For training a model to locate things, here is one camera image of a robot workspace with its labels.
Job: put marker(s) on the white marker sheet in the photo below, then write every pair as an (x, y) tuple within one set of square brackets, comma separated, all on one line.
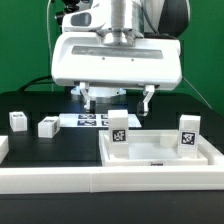
[(96, 120)]

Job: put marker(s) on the white U-shaped fence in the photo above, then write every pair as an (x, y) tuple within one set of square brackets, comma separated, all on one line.
[(110, 179)]

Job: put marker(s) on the white square table top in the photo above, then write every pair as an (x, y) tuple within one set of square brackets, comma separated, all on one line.
[(157, 148)]

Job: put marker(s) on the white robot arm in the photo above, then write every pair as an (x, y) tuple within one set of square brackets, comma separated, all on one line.
[(163, 19)]

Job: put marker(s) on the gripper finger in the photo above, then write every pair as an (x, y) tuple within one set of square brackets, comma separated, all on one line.
[(143, 106), (89, 102)]

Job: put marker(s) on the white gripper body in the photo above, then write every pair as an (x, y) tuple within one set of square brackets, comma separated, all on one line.
[(106, 47)]

